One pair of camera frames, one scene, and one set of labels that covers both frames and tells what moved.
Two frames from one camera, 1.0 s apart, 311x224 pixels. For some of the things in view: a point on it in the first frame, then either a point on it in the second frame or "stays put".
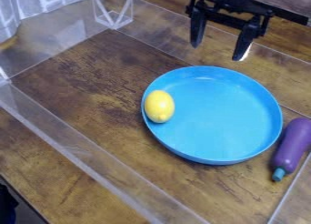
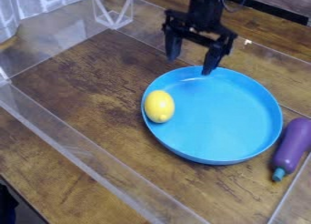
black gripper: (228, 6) -> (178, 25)
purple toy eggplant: (293, 147) stays put
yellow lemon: (158, 106) stays put
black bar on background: (289, 15) stays put
